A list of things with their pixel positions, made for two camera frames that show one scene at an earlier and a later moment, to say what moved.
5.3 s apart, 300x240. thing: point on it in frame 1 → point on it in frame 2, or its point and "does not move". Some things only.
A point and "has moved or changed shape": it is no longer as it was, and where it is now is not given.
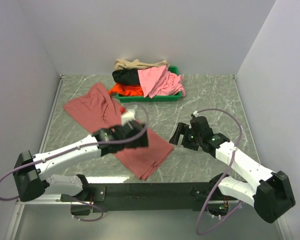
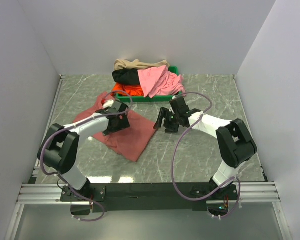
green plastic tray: x=155 y=98 does not move
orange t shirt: x=130 y=90 does not move
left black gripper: x=141 y=141 → x=123 y=124
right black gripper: x=182 y=128 → x=164 y=113
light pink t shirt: x=159 y=81 does not move
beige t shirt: x=136 y=64 does not move
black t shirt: x=127 y=76 does not move
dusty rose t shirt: x=95 y=110 has moved or changed shape
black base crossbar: x=146 y=198 does not move
